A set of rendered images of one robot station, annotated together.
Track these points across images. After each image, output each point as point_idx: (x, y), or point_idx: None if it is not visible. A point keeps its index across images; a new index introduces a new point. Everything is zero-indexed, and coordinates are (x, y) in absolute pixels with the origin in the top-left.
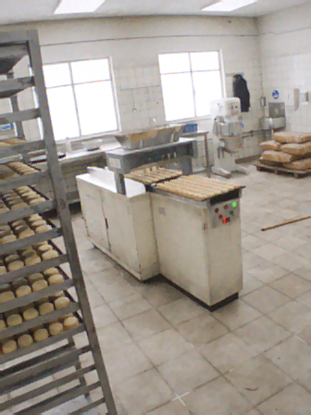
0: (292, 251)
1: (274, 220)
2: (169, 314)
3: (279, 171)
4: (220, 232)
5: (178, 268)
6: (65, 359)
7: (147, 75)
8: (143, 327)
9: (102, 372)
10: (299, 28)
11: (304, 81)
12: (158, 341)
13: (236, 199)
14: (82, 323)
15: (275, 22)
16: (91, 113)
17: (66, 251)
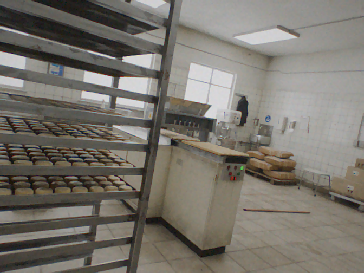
0: (270, 231)
1: (253, 206)
2: (164, 250)
3: (258, 175)
4: (226, 187)
5: (180, 212)
6: (110, 221)
7: (178, 75)
8: (141, 255)
9: (137, 247)
10: (303, 71)
11: (294, 112)
12: (153, 270)
13: (244, 164)
14: (138, 190)
15: (284, 63)
16: (127, 89)
17: (152, 117)
